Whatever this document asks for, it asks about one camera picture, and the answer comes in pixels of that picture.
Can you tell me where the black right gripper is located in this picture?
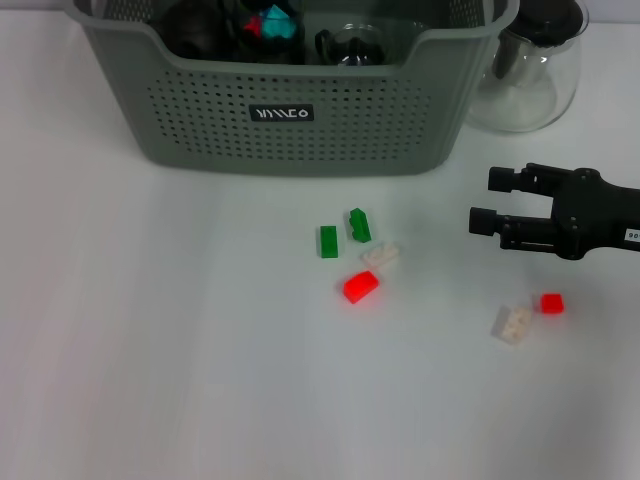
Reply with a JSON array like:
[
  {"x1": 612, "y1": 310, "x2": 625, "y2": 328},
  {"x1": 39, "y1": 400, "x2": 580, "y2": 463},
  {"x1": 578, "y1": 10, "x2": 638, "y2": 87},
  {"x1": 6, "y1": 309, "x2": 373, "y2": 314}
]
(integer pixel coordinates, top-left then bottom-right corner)
[{"x1": 468, "y1": 161, "x2": 640, "y2": 261}]

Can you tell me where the white toy brick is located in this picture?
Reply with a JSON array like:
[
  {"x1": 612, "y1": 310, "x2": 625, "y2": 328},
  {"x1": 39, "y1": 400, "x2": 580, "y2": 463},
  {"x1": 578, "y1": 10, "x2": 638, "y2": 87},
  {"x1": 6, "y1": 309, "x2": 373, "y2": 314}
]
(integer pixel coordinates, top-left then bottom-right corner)
[
  {"x1": 360, "y1": 242, "x2": 401, "y2": 273},
  {"x1": 490, "y1": 304, "x2": 532, "y2": 345}
]

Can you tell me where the dark green toy brick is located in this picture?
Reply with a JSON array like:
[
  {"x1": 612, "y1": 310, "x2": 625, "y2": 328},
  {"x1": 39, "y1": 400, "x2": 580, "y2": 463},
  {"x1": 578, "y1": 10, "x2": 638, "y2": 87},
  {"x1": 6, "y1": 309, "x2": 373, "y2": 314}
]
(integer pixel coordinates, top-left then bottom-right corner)
[{"x1": 344, "y1": 207, "x2": 374, "y2": 244}]

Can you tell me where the bright red toy brick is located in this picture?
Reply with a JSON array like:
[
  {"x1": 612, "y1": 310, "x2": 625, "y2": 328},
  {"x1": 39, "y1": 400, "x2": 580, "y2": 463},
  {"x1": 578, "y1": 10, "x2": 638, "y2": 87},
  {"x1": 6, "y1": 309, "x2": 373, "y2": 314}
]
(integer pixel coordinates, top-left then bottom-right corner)
[{"x1": 342, "y1": 270, "x2": 382, "y2": 305}]

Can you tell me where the translucent green toy brick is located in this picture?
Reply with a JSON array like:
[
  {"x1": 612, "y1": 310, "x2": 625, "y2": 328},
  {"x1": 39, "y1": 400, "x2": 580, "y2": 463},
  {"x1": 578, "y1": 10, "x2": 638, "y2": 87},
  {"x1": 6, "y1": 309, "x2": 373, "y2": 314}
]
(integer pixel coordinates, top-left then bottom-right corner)
[{"x1": 318, "y1": 224, "x2": 340, "y2": 260}]

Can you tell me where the glass teacup black sleeve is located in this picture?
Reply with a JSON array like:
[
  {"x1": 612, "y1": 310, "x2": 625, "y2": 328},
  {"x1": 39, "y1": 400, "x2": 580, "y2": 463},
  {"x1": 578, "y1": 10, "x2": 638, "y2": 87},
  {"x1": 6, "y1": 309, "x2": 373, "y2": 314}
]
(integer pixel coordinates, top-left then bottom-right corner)
[
  {"x1": 229, "y1": 0, "x2": 306, "y2": 49},
  {"x1": 313, "y1": 22, "x2": 389, "y2": 67},
  {"x1": 234, "y1": 37, "x2": 306, "y2": 65}
]

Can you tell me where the teal toy plate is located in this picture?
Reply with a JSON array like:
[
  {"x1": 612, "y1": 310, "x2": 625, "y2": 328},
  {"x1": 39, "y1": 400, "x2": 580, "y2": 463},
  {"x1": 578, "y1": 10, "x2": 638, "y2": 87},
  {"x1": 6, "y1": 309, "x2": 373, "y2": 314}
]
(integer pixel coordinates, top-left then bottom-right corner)
[{"x1": 260, "y1": 4, "x2": 297, "y2": 40}]

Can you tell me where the grey-green perforated storage bin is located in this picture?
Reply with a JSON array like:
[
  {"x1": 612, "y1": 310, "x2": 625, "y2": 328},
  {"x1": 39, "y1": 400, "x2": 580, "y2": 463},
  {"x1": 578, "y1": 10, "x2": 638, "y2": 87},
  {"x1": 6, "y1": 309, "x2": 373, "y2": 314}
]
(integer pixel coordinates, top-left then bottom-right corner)
[{"x1": 67, "y1": 0, "x2": 521, "y2": 177}]

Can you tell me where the glass carafe black lid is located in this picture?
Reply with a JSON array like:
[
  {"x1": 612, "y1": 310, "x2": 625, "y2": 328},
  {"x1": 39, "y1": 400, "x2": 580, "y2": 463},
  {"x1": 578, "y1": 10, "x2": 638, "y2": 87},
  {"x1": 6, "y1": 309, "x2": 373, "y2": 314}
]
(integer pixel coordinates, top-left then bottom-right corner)
[{"x1": 464, "y1": 0, "x2": 591, "y2": 134}]

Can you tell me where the black ceramic teapot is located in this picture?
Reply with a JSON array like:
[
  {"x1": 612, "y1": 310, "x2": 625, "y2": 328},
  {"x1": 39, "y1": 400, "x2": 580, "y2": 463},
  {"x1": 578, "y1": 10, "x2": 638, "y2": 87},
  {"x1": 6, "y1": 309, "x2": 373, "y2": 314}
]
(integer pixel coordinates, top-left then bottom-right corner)
[{"x1": 159, "y1": 0, "x2": 226, "y2": 59}]

